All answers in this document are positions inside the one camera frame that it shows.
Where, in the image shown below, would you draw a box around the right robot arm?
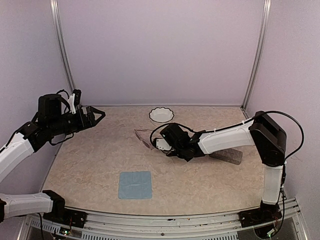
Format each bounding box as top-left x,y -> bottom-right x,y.
147,110 -> 305,222

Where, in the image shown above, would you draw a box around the right aluminium frame post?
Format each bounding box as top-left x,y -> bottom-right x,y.
241,0 -> 272,112

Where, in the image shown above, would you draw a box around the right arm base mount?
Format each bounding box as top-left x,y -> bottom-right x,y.
238,201 -> 283,228

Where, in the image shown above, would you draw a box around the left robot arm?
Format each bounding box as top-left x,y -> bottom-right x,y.
0,89 -> 106,223

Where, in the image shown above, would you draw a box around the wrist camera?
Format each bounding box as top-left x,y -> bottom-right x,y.
153,138 -> 173,151
67,89 -> 82,114

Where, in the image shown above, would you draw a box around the grey glasses case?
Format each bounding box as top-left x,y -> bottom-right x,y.
209,148 -> 243,165

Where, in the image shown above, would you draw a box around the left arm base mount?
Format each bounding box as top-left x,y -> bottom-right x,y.
42,190 -> 87,229

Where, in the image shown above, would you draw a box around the white scalloped bowl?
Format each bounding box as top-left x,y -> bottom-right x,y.
148,107 -> 175,127

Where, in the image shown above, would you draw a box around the blue cleaning cloth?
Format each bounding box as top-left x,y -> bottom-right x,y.
118,171 -> 153,200

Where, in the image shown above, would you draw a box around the front aluminium rail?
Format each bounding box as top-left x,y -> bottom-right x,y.
17,198 -> 309,240

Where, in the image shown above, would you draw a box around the aluminium frame post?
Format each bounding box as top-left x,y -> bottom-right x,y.
50,0 -> 76,92
241,0 -> 272,112

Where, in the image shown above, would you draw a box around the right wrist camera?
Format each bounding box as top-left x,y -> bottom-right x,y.
153,138 -> 173,151

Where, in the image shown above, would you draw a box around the clear frame glasses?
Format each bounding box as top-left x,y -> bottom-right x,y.
133,128 -> 155,151

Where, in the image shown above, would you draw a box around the left aluminium frame post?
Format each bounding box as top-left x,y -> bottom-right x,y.
50,0 -> 76,92

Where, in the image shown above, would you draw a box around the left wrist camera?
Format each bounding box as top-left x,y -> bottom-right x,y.
67,89 -> 82,114

